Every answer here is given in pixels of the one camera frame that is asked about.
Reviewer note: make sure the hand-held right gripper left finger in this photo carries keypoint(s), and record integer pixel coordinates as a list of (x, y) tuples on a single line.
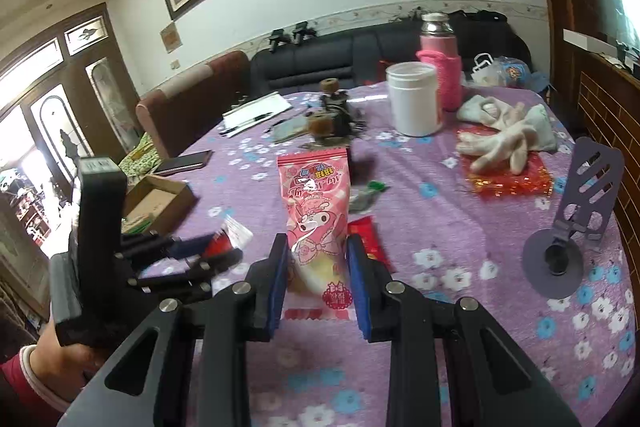
[(277, 307)]

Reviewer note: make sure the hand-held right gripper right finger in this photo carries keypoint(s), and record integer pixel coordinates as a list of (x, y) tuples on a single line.
[(356, 287)]

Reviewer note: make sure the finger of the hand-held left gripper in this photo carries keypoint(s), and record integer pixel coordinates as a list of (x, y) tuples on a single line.
[(200, 274), (192, 247)]

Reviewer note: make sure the red snack packet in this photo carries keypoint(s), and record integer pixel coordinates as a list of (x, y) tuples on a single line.
[(217, 243), (370, 242)]

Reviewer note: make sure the cardboard box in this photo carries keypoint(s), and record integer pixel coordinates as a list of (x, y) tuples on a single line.
[(165, 207)]

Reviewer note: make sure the pink cartoon snack packet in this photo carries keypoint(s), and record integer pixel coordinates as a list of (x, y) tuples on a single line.
[(315, 217)]

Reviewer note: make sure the person's left forearm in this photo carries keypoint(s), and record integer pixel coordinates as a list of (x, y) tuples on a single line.
[(20, 382)]

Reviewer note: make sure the person's left hand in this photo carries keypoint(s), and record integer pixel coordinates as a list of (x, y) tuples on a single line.
[(65, 362)]

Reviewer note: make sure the black phone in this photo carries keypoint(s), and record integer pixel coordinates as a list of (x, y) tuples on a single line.
[(182, 163)]

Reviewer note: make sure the green floral cushion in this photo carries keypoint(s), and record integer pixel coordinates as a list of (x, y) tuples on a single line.
[(140, 157)]

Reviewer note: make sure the green empty wrapper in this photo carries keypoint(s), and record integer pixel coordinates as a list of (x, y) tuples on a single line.
[(367, 199)]

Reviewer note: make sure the purple floral tablecloth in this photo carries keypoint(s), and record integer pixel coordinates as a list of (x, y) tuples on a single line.
[(450, 232)]

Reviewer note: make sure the black pen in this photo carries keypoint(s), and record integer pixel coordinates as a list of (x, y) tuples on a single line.
[(255, 119)]

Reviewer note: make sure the brown upholstered chair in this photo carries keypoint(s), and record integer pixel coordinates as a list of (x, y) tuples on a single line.
[(200, 97)]

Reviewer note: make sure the grey flat card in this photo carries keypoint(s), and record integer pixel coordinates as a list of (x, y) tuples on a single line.
[(290, 129)]

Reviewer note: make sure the white notebook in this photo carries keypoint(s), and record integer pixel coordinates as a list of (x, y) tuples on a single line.
[(255, 107)]

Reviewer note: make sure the wooden glass-panel door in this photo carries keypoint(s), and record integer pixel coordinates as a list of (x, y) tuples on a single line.
[(75, 77)]

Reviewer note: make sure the brown cork-topped tool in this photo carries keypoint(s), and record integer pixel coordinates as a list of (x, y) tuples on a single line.
[(330, 85), (317, 125)]

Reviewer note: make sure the dark round container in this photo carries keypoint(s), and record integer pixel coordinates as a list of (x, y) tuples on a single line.
[(345, 119)]

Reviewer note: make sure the white plastic jar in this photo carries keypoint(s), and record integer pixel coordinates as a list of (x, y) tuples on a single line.
[(412, 102)]

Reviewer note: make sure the red gold plastic bag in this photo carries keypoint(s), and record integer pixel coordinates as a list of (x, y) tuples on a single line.
[(520, 179)]

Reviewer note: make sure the grey purple phone stand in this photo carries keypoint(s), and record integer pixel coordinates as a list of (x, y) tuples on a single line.
[(552, 262)]

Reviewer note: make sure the black leather sofa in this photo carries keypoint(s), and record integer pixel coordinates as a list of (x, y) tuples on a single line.
[(310, 62)]

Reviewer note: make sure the black gadget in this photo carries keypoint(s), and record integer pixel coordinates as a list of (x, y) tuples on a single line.
[(277, 38), (301, 31)]

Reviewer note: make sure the pink knit-sleeved thermos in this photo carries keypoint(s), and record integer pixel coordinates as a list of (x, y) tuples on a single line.
[(445, 72)]

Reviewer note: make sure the white plastic bag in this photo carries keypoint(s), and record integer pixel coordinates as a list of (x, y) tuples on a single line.
[(482, 69)]

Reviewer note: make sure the blue printed plastic bag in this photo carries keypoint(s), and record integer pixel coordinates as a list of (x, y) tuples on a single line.
[(510, 72)]

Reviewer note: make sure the black bag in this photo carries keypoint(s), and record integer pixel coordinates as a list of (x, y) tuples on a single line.
[(480, 27)]

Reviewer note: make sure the brick-pattern wooden cabinet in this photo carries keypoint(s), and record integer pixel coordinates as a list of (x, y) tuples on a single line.
[(600, 107)]

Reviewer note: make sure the white flat box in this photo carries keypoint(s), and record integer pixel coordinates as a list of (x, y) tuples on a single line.
[(582, 39)]

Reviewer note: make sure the wall socket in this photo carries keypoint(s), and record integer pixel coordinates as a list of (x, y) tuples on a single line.
[(175, 64)]

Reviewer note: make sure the small wall picture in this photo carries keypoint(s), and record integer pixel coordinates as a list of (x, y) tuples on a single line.
[(170, 38)]

